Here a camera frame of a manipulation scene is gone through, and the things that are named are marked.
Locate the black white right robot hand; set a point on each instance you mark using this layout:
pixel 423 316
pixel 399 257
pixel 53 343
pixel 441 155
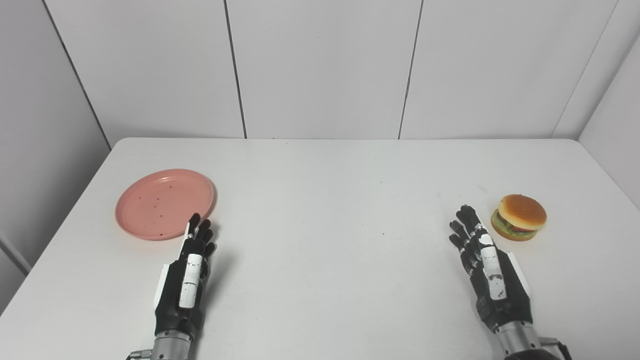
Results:
pixel 505 300

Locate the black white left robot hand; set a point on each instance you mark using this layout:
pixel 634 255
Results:
pixel 180 300

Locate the toy hamburger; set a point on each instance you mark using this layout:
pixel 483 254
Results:
pixel 520 215

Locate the pink round plate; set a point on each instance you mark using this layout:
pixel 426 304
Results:
pixel 160 202

